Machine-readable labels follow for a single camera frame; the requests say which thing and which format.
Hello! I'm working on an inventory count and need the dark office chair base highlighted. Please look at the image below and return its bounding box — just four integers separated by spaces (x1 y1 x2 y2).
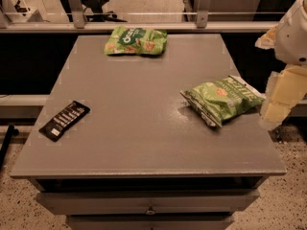
55 0 128 23

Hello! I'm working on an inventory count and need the green snack bag far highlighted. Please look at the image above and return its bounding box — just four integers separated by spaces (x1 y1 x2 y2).
104 26 167 56

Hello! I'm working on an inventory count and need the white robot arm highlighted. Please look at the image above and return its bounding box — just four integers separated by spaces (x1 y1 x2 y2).
255 0 307 130

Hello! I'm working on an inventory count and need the green jalapeno kettle chip bag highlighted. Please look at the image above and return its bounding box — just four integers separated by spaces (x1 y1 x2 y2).
180 75 265 127

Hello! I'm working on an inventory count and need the grey cabinet drawer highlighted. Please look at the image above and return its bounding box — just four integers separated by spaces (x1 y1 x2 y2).
35 190 260 216
67 215 233 230

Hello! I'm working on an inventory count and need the round metal drawer knob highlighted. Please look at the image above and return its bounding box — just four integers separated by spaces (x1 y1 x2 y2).
145 209 156 216

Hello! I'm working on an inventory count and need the grey metal railing frame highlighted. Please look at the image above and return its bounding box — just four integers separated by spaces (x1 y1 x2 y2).
0 0 307 35

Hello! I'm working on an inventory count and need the grey cabinet upper drawer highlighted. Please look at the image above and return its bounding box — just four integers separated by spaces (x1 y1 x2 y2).
35 190 260 216

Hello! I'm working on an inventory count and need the black snack bar packet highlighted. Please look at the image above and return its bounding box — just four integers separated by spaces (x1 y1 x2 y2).
39 101 90 142

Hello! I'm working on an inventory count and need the black pole on floor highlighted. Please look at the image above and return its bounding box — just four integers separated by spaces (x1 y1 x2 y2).
0 126 19 169

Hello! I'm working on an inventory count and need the grey cabinet lower drawer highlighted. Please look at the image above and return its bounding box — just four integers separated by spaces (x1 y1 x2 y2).
67 215 233 230

